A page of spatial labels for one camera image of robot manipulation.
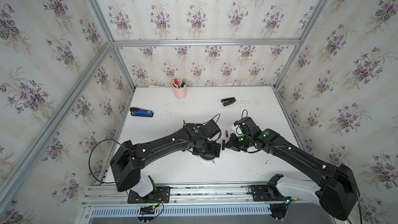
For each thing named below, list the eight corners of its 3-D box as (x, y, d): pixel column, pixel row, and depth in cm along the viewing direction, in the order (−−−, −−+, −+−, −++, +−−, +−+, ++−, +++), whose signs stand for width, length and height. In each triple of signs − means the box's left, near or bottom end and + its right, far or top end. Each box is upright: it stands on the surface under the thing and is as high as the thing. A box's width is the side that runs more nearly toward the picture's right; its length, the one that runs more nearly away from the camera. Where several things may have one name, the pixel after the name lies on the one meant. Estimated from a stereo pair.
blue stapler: (130, 114, 106) (128, 111, 103) (133, 109, 109) (131, 106, 106) (150, 120, 103) (149, 116, 100) (153, 115, 106) (152, 111, 103)
